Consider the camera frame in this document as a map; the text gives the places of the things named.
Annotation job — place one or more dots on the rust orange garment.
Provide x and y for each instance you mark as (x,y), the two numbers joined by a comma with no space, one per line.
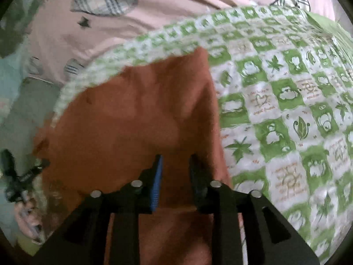
(110,133)

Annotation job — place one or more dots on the light blue floral cloth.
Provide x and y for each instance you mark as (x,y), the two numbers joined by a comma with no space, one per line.
(15,29)

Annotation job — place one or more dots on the pink heart pattern bedsheet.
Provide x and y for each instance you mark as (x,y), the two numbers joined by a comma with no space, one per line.
(65,35)

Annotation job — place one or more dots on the grey green pillow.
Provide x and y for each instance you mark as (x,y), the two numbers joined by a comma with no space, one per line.
(33,105)

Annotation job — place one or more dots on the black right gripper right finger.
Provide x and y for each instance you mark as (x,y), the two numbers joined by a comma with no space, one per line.
(210,196)

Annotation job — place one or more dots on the green white patterned quilt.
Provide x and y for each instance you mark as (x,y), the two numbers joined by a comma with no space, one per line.
(283,78)

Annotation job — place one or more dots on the person's left hand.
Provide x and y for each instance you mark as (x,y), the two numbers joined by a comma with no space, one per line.
(28,219)

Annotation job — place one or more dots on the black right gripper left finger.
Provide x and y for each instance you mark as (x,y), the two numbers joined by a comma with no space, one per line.
(141,196)

